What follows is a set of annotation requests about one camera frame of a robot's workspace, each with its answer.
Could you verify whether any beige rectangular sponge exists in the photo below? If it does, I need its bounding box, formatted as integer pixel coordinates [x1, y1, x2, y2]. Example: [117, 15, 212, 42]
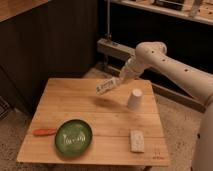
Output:
[130, 130, 145, 153]

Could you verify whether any wooden shelf with items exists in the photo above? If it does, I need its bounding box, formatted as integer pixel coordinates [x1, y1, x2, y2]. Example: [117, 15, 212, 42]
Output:
[111, 0, 213, 26]

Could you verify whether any vertical metal pole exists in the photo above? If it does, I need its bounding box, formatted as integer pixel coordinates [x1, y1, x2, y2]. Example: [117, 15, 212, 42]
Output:
[107, 0, 111, 40]

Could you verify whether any green round plate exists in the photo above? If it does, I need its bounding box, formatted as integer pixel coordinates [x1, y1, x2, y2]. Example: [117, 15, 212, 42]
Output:
[54, 119, 93, 157]

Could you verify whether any clear labelled plastic bottle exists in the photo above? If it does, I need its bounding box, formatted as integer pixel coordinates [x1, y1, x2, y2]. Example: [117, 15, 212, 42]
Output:
[96, 77, 120, 95]

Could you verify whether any white paper cup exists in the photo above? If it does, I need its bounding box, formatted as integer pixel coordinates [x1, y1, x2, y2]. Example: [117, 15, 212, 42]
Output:
[127, 89, 143, 110]

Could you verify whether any wooden table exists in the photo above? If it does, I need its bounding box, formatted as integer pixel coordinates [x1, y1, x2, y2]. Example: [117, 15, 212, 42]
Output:
[17, 78, 170, 166]

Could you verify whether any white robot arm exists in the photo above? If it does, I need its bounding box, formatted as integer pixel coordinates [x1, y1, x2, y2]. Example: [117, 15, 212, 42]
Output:
[120, 42, 213, 171]

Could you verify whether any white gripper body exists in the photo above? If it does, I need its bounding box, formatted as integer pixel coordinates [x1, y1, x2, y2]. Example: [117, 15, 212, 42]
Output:
[119, 57, 144, 84]

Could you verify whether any grey metal rail beam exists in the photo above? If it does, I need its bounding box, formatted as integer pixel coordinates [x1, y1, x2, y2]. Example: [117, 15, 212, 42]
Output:
[97, 39, 213, 112]

